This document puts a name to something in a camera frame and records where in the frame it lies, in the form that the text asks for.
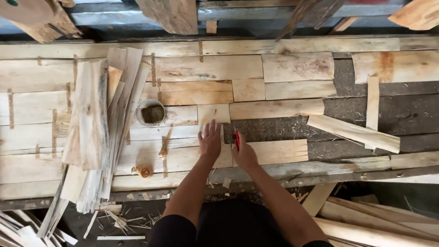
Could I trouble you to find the spread of taped veneer sheets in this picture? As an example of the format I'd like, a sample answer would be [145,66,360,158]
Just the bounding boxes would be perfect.
[0,37,439,201]

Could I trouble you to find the dark rough wood boards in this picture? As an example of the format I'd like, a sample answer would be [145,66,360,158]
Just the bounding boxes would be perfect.
[274,0,348,42]

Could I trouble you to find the person's black clothing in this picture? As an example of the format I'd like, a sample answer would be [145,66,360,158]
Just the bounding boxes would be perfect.
[147,198,336,247]

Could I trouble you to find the person's right hand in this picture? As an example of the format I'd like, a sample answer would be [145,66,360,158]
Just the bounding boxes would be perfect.
[232,131,259,169]

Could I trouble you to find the pile of long veneer strips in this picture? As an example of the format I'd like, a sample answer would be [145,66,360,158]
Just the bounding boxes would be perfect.
[36,47,152,239]

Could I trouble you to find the curled brown tape strip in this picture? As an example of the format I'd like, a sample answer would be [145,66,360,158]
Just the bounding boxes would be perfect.
[158,126,174,159]

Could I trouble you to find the pale orange wood board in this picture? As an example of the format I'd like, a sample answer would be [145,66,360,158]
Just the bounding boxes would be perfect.
[388,0,439,31]

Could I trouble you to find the person's left hand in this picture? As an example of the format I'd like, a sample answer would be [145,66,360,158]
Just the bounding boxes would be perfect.
[198,119,223,162]

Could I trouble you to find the white bowl with green sponge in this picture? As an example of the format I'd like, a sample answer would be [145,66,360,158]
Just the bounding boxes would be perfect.
[136,99,167,128]

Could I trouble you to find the long loose veneer plank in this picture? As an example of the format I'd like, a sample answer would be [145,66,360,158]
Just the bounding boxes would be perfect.
[307,115,401,154]

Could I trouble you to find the brown paper tape roll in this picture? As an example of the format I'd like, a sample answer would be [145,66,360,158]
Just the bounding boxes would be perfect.
[131,165,154,179]

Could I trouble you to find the narrow loose veneer slat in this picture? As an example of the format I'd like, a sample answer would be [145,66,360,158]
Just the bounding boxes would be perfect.
[364,76,380,151]

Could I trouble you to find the weathered grey wood board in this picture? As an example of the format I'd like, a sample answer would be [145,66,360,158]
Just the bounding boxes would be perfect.
[135,0,199,35]

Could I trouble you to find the heap of wood scraps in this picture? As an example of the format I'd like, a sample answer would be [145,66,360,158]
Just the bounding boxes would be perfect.
[0,201,166,247]

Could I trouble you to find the grey metal beam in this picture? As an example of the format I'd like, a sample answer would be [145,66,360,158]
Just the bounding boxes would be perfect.
[65,3,406,27]

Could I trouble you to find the pale veneer piece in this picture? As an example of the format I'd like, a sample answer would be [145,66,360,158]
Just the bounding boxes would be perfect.
[114,137,234,176]

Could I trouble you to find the brown plywood board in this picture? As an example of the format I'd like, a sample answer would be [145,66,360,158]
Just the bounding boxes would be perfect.
[0,0,82,44]

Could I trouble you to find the heap of veneer offcuts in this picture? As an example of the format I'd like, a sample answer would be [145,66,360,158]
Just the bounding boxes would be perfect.
[301,183,439,247]

